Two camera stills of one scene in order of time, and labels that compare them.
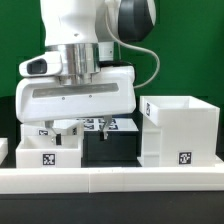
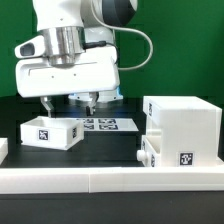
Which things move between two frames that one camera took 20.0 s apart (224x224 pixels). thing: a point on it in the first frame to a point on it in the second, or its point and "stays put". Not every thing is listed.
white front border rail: x=19 y=181 stays put
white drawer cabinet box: x=179 y=132 stays put
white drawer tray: x=70 y=131 stays put
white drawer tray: x=43 y=152 to x=150 y=153
